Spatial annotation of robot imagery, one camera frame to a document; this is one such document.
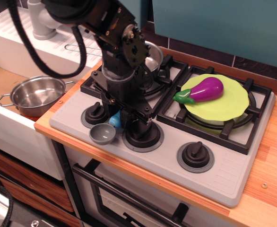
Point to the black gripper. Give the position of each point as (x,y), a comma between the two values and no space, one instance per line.
(121,92)

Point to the blue handled grey spoon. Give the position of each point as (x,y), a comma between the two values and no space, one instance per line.
(104,133)

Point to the purple toy eggplant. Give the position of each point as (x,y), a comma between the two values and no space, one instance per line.
(208,89)

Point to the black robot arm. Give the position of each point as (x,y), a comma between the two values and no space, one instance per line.
(115,31)

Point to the black left stove knob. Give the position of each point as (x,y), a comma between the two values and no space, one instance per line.
(94,115)

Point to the black stove knob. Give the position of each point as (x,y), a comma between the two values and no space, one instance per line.
(195,157)
(146,144)
(94,115)

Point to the black middle stove knob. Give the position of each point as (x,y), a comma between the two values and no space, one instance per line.
(146,144)

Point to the grey toy stove top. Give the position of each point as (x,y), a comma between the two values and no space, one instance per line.
(224,182)

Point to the black right stove knob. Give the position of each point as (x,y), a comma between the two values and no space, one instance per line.
(195,157)

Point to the lime green plate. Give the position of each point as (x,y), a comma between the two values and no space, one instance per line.
(230,105)

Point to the black left burner grate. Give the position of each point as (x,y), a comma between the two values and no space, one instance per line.
(169,71)

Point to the white toy sink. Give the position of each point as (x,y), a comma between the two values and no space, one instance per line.
(18,136)

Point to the wood front drawer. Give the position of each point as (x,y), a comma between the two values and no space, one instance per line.
(39,191)

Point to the grey toy faucet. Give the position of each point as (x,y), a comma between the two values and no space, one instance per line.
(44,26)

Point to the steel saucepan with handle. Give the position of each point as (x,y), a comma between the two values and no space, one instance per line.
(153,61)

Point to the oven door with handle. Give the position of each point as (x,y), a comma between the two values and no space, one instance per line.
(127,210)

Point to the steel two-handled pot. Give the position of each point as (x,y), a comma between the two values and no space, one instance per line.
(35,96)

